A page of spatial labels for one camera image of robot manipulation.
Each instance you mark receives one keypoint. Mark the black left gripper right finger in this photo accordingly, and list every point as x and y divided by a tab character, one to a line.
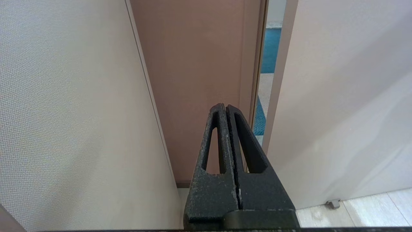
264	196

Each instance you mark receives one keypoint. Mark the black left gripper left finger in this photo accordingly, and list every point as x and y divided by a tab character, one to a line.
209	196

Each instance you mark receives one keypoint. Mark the grey floor door stop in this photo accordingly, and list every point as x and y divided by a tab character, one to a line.
333	203

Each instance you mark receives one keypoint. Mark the white door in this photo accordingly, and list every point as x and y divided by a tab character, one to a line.
338	96

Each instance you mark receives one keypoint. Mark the brown door jamb panel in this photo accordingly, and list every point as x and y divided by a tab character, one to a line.
193	64

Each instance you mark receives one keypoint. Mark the dark baseboard strip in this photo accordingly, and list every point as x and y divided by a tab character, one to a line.
183	185

